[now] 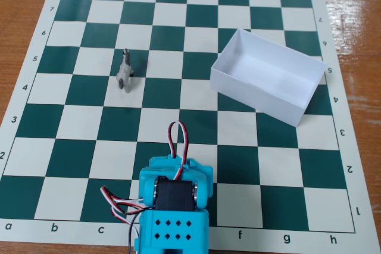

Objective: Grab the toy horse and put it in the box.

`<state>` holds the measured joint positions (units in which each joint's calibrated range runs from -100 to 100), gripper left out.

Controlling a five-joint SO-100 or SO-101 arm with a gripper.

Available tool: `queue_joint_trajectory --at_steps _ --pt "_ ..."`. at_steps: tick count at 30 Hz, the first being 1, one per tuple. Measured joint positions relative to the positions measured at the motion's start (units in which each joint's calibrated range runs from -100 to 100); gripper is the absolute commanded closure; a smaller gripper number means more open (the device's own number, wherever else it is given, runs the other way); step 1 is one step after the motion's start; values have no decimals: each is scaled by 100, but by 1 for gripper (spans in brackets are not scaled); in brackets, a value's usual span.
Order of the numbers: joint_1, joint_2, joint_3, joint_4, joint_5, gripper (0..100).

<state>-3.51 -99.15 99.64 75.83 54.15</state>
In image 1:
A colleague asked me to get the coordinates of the grey and white toy horse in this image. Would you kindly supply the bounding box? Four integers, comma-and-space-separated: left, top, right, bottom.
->
115, 48, 136, 94

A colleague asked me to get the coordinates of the white open cardboard box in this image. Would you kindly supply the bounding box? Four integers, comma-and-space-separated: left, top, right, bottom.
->
210, 27, 329, 128

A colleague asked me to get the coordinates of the green and cream chessboard mat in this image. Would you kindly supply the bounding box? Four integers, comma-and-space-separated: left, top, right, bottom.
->
0, 0, 372, 253

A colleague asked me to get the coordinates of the red white black looped cable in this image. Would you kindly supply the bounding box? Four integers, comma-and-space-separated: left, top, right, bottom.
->
167, 120, 189, 181

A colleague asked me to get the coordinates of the red white black servo cable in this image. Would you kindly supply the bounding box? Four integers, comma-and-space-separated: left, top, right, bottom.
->
110, 205, 141, 239
99, 186, 156, 211

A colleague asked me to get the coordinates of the thin black cable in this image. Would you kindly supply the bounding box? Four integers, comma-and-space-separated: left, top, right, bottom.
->
127, 211, 142, 254

